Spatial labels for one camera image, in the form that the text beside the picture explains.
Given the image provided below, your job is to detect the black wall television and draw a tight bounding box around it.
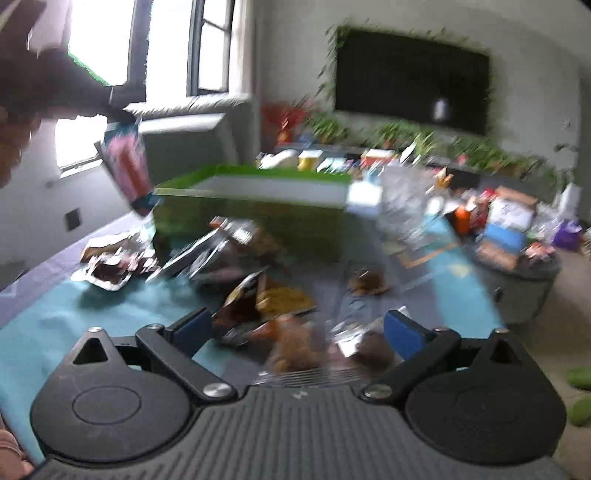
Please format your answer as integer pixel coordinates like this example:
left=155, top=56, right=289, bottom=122
left=333, top=28, right=491, bottom=137

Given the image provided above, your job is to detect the green cardboard box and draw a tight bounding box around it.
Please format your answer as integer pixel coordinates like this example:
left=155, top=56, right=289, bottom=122
left=152, top=165, right=354, bottom=265

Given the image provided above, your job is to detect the pink blue snack packet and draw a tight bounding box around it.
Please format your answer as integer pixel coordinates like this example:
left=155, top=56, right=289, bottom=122
left=95, top=115, right=160, bottom=217

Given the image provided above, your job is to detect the person's left hand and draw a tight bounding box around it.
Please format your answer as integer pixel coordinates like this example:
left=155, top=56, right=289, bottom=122
left=0, top=108, right=44, bottom=189

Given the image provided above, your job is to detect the pile of snack packets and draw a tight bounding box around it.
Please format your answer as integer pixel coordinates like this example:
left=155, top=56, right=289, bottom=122
left=69, top=215, right=402, bottom=376

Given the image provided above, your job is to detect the tall leafy floor plant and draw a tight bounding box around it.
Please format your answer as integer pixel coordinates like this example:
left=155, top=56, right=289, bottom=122
left=540, top=143, right=581, bottom=205

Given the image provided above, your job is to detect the pink clothing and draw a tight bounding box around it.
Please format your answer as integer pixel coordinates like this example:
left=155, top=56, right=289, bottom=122
left=0, top=415, right=36, bottom=480

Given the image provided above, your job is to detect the potted green plant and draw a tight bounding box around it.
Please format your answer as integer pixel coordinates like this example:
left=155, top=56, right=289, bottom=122
left=379, top=120, right=416, bottom=149
left=307, top=113, right=350, bottom=145
left=450, top=138, right=509, bottom=172

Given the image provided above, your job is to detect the white curtain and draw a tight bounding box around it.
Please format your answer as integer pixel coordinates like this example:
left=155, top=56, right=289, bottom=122
left=228, top=0, right=260, bottom=99

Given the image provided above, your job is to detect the white cylinder appliance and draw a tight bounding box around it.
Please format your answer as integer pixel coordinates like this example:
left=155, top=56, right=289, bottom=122
left=556, top=182, right=581, bottom=219

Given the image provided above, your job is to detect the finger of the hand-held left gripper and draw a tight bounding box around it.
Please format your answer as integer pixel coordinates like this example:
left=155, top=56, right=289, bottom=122
left=51, top=50, right=140, bottom=124

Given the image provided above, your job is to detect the clear glass mug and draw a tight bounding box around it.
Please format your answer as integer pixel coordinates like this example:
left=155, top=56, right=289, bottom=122
left=376, top=166, right=452, bottom=246

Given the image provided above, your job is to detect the yellow jar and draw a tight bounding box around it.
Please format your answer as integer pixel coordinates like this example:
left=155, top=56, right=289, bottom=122
left=298, top=150, right=324, bottom=172

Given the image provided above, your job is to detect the purple bag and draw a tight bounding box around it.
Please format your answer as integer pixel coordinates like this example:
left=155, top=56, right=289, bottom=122
left=551, top=222, right=583, bottom=253

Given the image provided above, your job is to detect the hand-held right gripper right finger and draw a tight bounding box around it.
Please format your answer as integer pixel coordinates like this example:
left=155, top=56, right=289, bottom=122
left=360, top=309, right=537, bottom=403

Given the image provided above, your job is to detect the white cushion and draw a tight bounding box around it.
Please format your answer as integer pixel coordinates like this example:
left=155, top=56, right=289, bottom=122
left=256, top=150, right=299, bottom=171

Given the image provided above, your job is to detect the red floral decoration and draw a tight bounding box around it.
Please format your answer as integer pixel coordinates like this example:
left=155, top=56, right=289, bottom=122
left=261, top=102, right=308, bottom=145

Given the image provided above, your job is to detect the trailing ivy vine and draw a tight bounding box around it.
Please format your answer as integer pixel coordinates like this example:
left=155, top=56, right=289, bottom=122
left=318, top=23, right=500, bottom=140

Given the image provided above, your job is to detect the orange bottle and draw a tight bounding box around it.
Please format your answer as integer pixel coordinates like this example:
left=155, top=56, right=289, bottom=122
left=455, top=203, right=474, bottom=237

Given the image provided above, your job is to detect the potted spider plant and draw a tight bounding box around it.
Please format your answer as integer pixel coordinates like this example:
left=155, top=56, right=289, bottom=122
left=411, top=131, right=440, bottom=163

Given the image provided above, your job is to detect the dark framed window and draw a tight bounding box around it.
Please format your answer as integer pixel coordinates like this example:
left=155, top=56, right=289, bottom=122
left=51, top=0, right=237, bottom=179

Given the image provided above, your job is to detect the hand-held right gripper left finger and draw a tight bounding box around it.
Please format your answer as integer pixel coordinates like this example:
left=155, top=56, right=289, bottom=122
left=60, top=307, right=238, bottom=407

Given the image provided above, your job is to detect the blue white carton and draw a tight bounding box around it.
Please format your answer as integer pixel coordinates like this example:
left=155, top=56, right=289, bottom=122
left=485, top=198, right=537, bottom=253

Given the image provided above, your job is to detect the grey television cabinet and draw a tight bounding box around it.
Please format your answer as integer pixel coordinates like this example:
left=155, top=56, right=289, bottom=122
left=272, top=141, right=555, bottom=195

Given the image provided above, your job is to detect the round grey side table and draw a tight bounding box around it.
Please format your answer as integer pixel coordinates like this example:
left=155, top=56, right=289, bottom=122
left=471, top=249, right=565, bottom=325

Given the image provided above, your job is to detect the green slipper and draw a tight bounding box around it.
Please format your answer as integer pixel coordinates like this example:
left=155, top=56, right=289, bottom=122
left=568, top=397, right=591, bottom=428
left=566, top=367, right=591, bottom=391

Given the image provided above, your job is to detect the grey sofa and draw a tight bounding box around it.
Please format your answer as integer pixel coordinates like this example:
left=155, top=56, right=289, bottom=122
left=124, top=92, right=256, bottom=186

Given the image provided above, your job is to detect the teal patterned tablecloth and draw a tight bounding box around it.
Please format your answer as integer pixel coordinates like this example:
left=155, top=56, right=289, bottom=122
left=0, top=212, right=505, bottom=463

